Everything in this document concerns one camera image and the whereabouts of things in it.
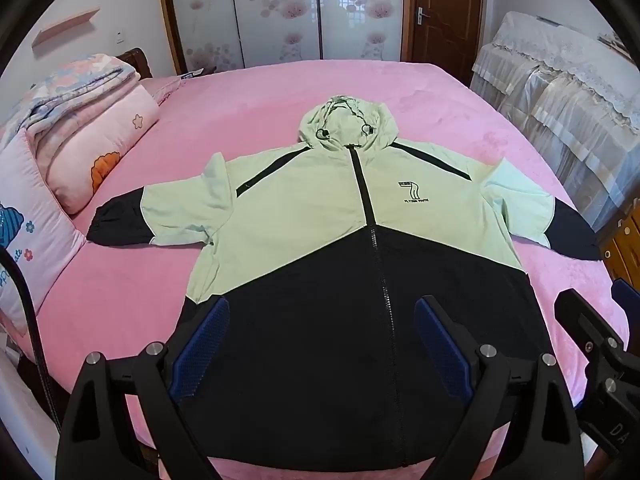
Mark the dark wooden headboard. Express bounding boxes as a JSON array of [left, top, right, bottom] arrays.
[[117, 47, 153, 81]]

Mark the green and black hooded jacket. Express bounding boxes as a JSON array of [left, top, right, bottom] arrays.
[[86, 94, 601, 463]]

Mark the pink bed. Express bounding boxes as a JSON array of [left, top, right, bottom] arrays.
[[37, 62, 631, 480]]

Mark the white lace-covered furniture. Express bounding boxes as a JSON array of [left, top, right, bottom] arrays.
[[470, 10, 640, 233]]

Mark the pink cartoon-print pillow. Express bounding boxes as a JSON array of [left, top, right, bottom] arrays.
[[0, 127, 87, 331]]

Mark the folded floral quilt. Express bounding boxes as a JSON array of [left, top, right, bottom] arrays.
[[0, 52, 142, 153]]

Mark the brown wooden door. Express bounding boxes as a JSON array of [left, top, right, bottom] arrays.
[[410, 0, 486, 80]]

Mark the pink flower pillow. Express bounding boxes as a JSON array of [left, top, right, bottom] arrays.
[[27, 80, 161, 216]]

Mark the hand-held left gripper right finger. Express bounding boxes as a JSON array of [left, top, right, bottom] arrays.
[[414, 295, 587, 480]]

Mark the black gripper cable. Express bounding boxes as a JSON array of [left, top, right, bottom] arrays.
[[0, 247, 63, 436]]

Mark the wooden cabinet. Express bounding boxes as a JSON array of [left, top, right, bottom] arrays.
[[597, 205, 640, 287]]

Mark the pink wall shelf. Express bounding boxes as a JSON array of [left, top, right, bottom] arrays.
[[32, 7, 101, 50]]

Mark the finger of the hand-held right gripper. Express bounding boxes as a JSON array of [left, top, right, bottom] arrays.
[[554, 289, 640, 398], [612, 277, 640, 315]]

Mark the floral sliding-door wardrobe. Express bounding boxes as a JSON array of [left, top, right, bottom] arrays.
[[155, 0, 416, 77]]

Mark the pink ruffled pillow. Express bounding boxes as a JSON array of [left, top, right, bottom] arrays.
[[137, 75, 190, 107]]

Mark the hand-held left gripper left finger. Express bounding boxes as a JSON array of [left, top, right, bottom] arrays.
[[56, 295, 232, 480]]

